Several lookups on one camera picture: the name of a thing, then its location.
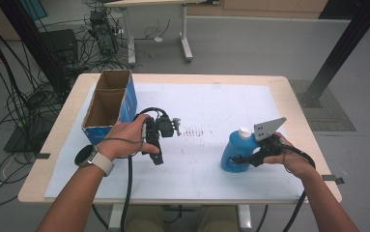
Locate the white table leg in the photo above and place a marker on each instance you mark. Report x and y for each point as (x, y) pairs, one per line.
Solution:
(244, 217)
(115, 217)

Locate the black tape strip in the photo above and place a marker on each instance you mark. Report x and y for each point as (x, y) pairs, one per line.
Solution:
(332, 179)
(42, 155)

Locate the white desk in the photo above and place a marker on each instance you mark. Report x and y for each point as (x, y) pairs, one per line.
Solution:
(185, 32)

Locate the blue cardboard box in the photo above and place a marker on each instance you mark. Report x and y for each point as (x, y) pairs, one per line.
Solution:
(108, 103)

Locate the teal panel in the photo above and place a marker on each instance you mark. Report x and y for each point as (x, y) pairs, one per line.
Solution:
(33, 8)

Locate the black metal stand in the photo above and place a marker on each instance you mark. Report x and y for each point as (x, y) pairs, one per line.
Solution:
(343, 48)

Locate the black computer tower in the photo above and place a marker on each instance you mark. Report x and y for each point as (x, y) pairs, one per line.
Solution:
(103, 32)

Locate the person's left leg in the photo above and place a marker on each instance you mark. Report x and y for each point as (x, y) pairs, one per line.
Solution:
(148, 219)

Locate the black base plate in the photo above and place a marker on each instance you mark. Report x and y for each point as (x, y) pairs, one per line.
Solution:
(21, 141)

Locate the person's right hand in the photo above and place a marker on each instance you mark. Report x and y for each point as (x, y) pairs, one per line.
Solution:
(297, 162)

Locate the white table mat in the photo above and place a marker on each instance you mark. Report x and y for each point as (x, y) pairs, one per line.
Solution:
(198, 174)

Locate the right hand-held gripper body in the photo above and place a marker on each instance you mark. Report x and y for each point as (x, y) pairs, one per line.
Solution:
(268, 146)

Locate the blue bottle with white cap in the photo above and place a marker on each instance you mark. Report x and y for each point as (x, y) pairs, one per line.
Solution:
(234, 148)

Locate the black metal pole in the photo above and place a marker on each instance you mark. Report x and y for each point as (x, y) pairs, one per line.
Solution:
(28, 32)

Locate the black box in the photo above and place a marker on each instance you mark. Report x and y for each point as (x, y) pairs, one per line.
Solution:
(60, 43)

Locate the white power adapter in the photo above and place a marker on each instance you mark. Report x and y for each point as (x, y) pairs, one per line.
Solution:
(157, 39)

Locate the person's right leg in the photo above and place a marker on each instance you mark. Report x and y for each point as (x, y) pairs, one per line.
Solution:
(214, 219)

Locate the person's left hand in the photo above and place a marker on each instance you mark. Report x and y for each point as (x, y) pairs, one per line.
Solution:
(124, 138)

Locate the person's leg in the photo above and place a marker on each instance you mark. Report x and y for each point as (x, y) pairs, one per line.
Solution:
(148, 219)
(214, 219)

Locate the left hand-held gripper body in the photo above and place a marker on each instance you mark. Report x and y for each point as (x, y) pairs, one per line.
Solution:
(166, 125)

